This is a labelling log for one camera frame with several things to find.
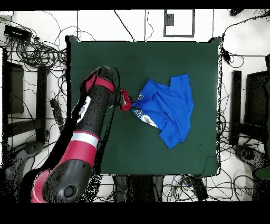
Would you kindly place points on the dark green round object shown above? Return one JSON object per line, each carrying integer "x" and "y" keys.
{"x": 262, "y": 173}

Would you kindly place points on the black metal frame stand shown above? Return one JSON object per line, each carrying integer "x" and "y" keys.
{"x": 236, "y": 101}
{"x": 41, "y": 101}

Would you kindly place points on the small dark grey square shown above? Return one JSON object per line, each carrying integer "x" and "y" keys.
{"x": 169, "y": 20}

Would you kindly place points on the black power strip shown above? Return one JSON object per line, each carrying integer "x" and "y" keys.
{"x": 55, "y": 105}

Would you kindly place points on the dark grey floor stand base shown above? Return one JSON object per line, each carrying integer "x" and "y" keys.
{"x": 30, "y": 149}
{"x": 249, "y": 154}

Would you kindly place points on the black plug adapter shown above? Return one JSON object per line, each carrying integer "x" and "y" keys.
{"x": 226, "y": 56}

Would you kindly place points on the black electronics box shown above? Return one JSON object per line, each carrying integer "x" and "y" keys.
{"x": 18, "y": 33}

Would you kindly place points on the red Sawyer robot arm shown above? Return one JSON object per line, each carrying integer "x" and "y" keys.
{"x": 84, "y": 137}

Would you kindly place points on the dark green table cloth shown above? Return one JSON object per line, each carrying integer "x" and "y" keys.
{"x": 158, "y": 152}

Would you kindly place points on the grey square floor frame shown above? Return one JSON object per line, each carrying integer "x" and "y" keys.
{"x": 179, "y": 36}

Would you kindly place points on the black rectangular floor device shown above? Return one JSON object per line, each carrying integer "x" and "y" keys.
{"x": 199, "y": 188}

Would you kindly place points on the blue printed T-shirt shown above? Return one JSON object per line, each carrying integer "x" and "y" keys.
{"x": 168, "y": 109}

